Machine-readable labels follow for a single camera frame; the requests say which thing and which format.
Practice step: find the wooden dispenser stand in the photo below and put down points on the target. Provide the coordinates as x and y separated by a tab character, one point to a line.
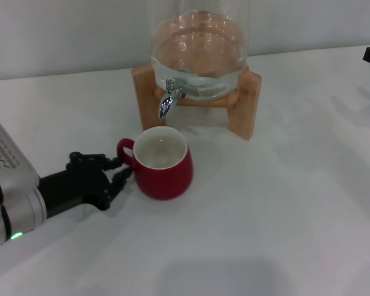
245	105

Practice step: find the red ceramic cup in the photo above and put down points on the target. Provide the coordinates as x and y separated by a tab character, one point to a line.
166	182

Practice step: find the chrome dispenser faucet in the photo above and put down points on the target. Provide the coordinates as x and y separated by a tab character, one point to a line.
168	100

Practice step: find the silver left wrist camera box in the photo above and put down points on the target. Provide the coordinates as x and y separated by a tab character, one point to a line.
9	157

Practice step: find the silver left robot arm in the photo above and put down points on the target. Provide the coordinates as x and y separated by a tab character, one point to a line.
18	212

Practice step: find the glass water dispenser jar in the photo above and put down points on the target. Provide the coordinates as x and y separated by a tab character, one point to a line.
200	46

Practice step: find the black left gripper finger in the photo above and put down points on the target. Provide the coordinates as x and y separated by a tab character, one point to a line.
118	185
115	164

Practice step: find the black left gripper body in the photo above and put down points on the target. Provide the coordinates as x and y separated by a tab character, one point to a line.
77	185

